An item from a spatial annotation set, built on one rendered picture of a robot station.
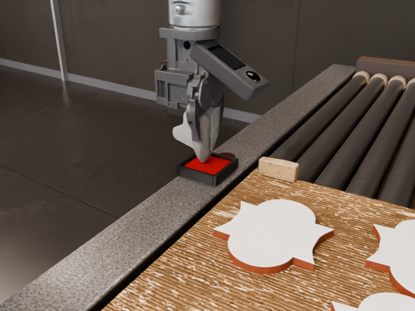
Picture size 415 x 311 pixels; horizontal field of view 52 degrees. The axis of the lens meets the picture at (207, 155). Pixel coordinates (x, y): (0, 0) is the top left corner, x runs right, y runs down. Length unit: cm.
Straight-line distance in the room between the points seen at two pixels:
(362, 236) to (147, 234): 26
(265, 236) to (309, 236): 5
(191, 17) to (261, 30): 268
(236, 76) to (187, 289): 29
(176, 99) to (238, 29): 274
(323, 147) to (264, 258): 38
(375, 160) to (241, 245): 37
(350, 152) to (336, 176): 10
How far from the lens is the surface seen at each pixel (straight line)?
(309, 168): 73
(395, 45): 297
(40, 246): 218
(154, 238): 55
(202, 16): 60
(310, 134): 87
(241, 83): 59
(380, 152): 82
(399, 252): 52
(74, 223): 229
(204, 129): 65
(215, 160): 71
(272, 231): 51
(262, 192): 61
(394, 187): 70
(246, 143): 81
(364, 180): 71
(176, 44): 64
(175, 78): 63
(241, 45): 338
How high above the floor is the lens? 124
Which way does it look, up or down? 25 degrees down
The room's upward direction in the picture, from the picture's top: straight up
